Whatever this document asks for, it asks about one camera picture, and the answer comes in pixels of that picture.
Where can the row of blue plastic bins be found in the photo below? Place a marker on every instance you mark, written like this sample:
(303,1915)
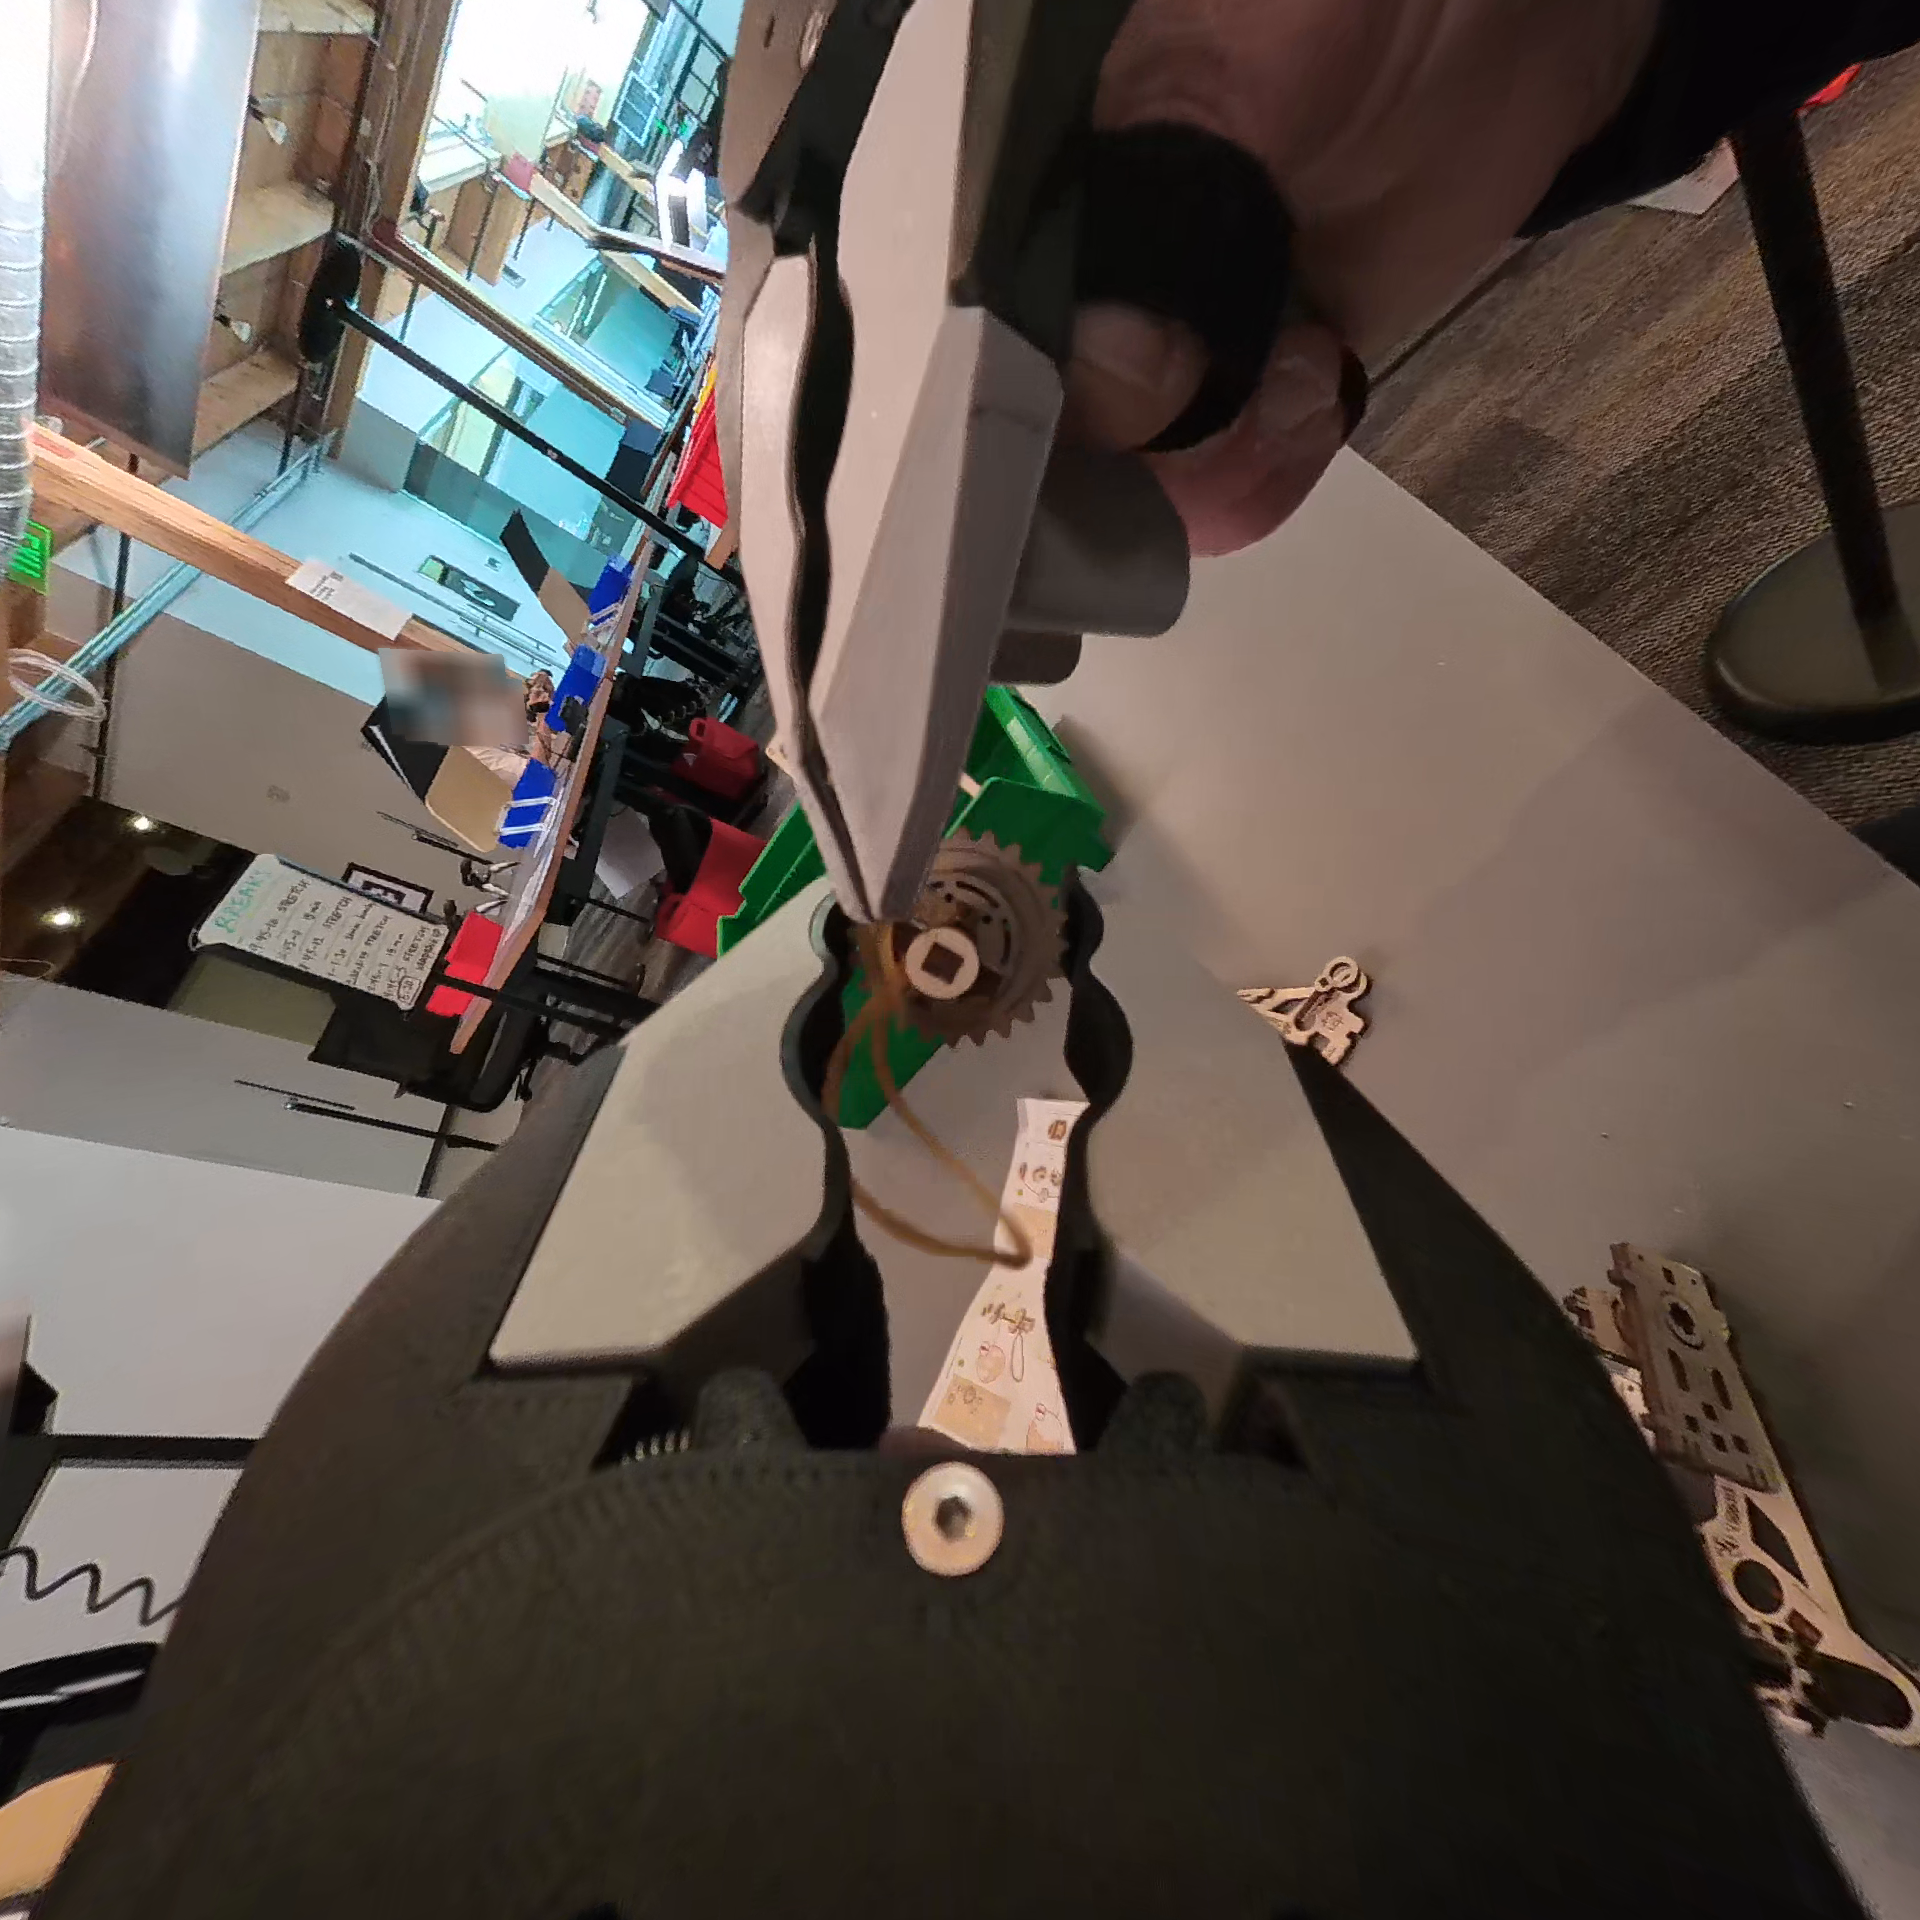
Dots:
(529,797)

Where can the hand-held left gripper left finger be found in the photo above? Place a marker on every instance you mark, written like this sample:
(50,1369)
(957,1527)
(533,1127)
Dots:
(662,1201)

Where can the flat wooden model side plate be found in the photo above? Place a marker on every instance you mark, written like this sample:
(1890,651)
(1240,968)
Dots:
(1320,1027)

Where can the small red plastic bin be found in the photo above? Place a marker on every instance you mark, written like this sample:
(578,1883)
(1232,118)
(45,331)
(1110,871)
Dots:
(469,960)

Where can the handwritten whiteboard sign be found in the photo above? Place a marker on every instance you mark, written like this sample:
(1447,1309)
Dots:
(323,937)

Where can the stacked green plastic bins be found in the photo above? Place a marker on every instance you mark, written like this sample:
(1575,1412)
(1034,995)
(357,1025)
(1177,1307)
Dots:
(1037,780)

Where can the long wooden top desk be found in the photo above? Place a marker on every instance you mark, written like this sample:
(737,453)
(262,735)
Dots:
(514,902)

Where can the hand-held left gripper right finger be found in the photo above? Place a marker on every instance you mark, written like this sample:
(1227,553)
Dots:
(1245,1201)

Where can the person's right hand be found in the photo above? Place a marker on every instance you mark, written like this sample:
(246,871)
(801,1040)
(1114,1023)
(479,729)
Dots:
(1395,150)

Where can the red bag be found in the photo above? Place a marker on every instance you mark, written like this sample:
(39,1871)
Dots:
(727,757)
(714,885)

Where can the partly assembled wooden model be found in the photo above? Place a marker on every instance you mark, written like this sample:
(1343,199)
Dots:
(1694,1350)

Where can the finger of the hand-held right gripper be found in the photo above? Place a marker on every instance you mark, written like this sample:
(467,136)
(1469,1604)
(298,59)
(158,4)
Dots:
(774,525)
(931,525)

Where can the person's right forearm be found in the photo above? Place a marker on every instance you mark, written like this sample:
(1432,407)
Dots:
(1799,77)

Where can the paper assembly instruction sheet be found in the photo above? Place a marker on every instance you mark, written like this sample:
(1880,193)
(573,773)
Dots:
(998,1307)

